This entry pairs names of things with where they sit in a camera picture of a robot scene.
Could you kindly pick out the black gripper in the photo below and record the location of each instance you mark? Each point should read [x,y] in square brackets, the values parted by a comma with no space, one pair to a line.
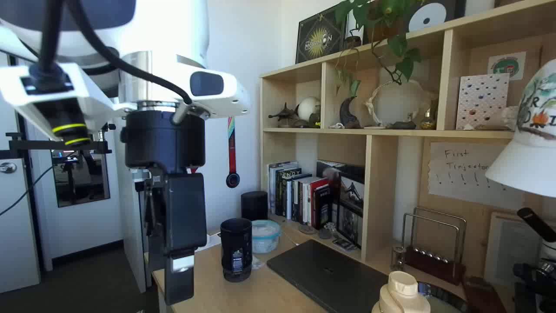
[177,227]

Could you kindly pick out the black cylindrical cup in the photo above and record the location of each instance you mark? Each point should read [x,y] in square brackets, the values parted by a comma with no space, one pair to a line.
[236,249]

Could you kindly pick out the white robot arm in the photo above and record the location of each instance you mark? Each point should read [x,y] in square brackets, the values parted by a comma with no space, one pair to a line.
[137,63]

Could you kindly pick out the black microphone speaker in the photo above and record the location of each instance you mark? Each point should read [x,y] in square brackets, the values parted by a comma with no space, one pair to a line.
[253,206]

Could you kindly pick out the row of books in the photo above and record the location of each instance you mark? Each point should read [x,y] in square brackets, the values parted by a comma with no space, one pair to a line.
[326,201]

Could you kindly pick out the black laptop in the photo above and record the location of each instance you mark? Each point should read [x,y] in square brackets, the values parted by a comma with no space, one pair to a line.
[330,279]

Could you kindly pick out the wooden bookshelf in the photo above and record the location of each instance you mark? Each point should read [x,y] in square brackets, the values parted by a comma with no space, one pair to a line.
[399,164]

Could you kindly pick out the framed dark art print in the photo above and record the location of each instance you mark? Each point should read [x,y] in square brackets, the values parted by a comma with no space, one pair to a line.
[317,35]

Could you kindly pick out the beige tape dispenser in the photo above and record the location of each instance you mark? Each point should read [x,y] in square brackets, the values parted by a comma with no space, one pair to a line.
[399,294]

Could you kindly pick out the newton cradle desk toy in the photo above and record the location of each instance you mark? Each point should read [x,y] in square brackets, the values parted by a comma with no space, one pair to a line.
[434,242]

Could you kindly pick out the green trailing houseplant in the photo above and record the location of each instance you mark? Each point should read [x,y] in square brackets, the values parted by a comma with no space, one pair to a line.
[384,25]

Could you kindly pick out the white disc artwork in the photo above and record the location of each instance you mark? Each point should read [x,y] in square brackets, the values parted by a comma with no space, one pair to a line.
[434,13]

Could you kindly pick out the white dotted card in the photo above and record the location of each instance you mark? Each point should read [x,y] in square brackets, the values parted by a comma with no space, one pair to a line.
[481,100]

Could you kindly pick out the white baseball cap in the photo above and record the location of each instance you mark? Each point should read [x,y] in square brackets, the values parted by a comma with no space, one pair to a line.
[528,161]

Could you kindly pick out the black microscope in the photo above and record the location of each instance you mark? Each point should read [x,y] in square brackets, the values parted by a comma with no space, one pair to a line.
[540,279]

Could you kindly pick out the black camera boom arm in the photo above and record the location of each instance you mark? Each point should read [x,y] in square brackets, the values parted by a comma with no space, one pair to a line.
[17,147]

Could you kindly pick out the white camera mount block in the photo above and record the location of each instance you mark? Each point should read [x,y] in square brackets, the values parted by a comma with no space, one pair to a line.
[72,110]

